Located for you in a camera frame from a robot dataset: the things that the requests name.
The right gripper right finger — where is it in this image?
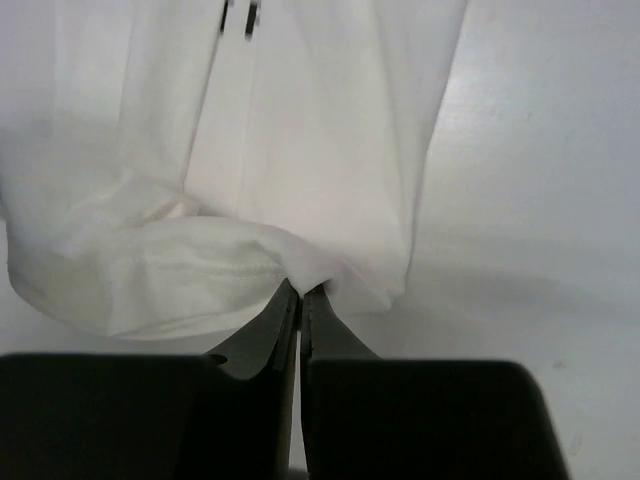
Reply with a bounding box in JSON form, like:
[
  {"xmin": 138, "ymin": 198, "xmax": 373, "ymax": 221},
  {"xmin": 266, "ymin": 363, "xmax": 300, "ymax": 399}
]
[{"xmin": 300, "ymin": 287, "xmax": 569, "ymax": 479}]

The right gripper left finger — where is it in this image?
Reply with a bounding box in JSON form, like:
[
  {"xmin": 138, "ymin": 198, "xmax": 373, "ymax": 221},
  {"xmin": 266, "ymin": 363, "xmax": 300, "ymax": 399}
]
[{"xmin": 1, "ymin": 283, "xmax": 298, "ymax": 479}]

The white graphic t-shirt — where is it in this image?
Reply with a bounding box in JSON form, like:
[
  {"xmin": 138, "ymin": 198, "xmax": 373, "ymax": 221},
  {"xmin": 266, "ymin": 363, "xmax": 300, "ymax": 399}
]
[{"xmin": 1, "ymin": 1, "xmax": 466, "ymax": 339}]

